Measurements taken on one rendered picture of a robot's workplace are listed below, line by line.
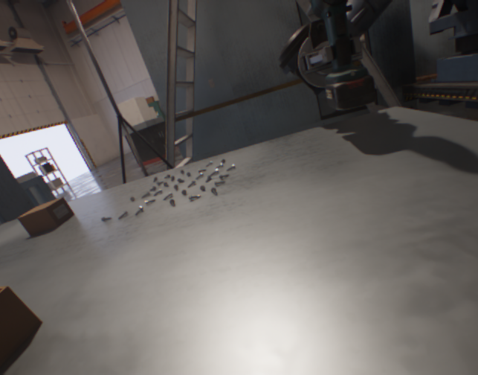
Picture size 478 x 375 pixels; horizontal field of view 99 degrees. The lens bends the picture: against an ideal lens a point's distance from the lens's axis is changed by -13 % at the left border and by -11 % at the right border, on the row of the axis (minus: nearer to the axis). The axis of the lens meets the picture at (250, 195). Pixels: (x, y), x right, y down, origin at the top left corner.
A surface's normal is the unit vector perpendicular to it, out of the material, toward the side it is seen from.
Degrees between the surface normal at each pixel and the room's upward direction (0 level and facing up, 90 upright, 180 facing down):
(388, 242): 0
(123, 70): 90
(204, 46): 90
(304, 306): 0
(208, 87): 90
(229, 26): 90
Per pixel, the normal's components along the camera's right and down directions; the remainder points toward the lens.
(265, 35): -0.12, 0.44
